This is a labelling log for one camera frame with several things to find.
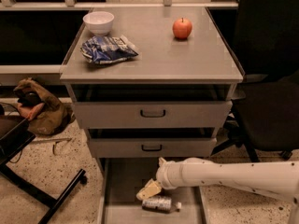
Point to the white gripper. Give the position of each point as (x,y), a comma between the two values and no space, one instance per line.
(163,174)

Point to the clear plastic bottle blue label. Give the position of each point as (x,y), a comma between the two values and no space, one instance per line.
(161,204)

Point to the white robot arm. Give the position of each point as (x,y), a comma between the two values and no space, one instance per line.
(276,179)

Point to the bottom grey drawer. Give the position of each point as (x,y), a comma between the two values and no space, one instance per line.
(124,178)

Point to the grey drawer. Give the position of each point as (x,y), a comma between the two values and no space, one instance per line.
(149,106)
(124,178)
(160,142)

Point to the middle grey drawer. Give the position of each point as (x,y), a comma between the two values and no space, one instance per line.
(160,142)

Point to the top grey drawer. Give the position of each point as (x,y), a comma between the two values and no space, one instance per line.
(149,106)

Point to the grey drawer cabinet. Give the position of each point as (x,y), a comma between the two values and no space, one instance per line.
(201,59)

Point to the brown backpack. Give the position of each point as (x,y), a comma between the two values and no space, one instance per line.
(47,118)

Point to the blue chip bag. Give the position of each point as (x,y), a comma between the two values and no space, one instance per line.
(108,49)

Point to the red apple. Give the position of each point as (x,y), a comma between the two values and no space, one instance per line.
(182,28)

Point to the white ceramic bowl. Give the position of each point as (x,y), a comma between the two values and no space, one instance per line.
(99,22)

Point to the black office chair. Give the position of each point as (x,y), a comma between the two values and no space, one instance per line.
(264,36)

